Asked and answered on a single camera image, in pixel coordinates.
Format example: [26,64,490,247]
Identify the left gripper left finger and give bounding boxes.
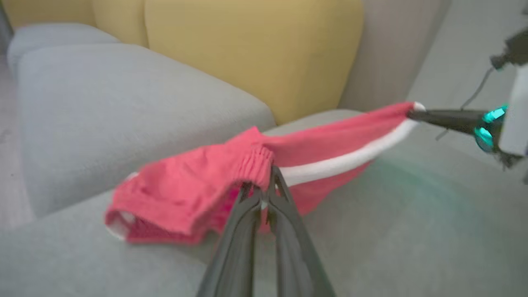
[196,181,265,297]

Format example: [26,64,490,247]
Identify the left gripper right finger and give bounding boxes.
[264,165,337,297]

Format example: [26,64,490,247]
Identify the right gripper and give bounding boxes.
[406,62,528,166]

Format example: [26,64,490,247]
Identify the red shorts with white stripe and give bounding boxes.
[105,101,426,245]

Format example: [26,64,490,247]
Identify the large grey sofa chaise cushion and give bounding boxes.
[0,108,528,297]

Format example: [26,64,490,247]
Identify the grey sofa back cushion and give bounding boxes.
[16,43,277,219]

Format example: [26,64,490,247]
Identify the large yellow sofa back cushion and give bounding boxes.
[144,0,364,125]

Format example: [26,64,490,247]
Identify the small grey sofa seat cushion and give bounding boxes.
[6,23,121,79]

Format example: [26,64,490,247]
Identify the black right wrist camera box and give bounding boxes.
[490,28,528,71]

